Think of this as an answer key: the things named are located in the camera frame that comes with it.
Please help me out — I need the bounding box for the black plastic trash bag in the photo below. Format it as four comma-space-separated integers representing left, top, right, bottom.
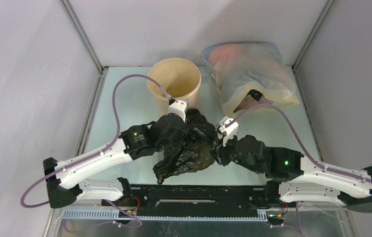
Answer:
153, 108, 218, 185

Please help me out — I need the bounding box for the beige round trash bin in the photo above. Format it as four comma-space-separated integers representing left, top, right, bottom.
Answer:
148, 58, 202, 109

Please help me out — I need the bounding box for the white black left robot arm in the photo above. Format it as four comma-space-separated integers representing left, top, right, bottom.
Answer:
43, 113, 187, 209

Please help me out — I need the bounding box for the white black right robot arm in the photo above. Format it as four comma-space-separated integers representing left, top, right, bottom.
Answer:
209, 135, 372, 213

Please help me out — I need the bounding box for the translucent bag of supplies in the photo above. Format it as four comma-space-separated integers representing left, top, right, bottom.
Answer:
202, 42, 299, 118

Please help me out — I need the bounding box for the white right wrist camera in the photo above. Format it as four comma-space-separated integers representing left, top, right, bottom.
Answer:
216, 116, 239, 147

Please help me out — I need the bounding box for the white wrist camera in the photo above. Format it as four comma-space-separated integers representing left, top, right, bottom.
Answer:
216, 116, 239, 147
167, 98, 189, 122

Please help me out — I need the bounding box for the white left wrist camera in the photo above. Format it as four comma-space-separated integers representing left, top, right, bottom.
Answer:
167, 98, 189, 122

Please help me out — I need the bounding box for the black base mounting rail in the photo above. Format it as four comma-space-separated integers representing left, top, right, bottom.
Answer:
115, 184, 282, 219

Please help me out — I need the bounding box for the aluminium frame post left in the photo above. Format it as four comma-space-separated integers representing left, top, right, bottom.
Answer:
58, 0, 103, 73

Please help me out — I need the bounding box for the aluminium frame post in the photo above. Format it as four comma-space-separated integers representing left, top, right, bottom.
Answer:
292, 0, 335, 71
58, 0, 103, 73

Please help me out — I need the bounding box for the aluminium frame post right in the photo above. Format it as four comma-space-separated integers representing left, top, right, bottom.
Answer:
292, 0, 335, 71

